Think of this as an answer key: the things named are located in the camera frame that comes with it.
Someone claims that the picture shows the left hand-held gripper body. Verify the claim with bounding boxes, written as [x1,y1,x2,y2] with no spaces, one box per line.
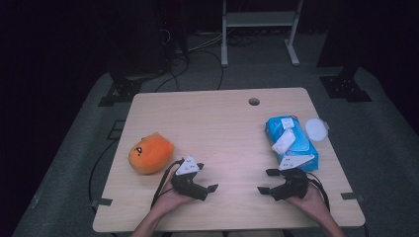
[170,155,203,198]

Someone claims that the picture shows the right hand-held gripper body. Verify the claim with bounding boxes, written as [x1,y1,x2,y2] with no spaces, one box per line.
[278,153,316,201]

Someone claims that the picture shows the person's left hand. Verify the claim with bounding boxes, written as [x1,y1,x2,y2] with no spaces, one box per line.
[153,179,196,213]

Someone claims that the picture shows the person's right hand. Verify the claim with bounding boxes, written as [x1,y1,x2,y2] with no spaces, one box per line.
[286,183,330,219]

